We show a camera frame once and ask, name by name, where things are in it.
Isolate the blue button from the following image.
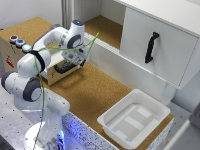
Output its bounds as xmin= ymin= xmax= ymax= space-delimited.
xmin=15 ymin=38 xmax=26 ymax=48

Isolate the black door handle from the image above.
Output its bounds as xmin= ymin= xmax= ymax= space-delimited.
xmin=144 ymin=31 xmax=161 ymax=65

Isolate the white cabinet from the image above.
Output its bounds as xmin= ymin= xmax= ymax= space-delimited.
xmin=71 ymin=0 xmax=200 ymax=108

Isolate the black drawer handle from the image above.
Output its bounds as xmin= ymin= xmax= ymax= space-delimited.
xmin=54 ymin=62 xmax=80 ymax=75

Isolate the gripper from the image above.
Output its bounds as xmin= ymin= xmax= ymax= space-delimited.
xmin=63 ymin=49 xmax=88 ymax=68

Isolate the white sliding door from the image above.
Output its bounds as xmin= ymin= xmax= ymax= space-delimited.
xmin=118 ymin=6 xmax=200 ymax=90

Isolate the green cable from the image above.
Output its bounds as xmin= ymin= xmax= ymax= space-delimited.
xmin=32 ymin=31 xmax=101 ymax=150

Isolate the green button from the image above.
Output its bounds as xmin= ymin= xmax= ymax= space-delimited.
xmin=21 ymin=43 xmax=33 ymax=54

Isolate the wooden drawer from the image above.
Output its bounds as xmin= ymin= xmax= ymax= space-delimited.
xmin=45 ymin=59 xmax=83 ymax=87

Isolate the red button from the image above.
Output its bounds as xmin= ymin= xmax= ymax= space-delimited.
xmin=9 ymin=34 xmax=19 ymax=44

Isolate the white plastic box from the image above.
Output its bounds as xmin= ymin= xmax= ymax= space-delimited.
xmin=96 ymin=88 xmax=172 ymax=150

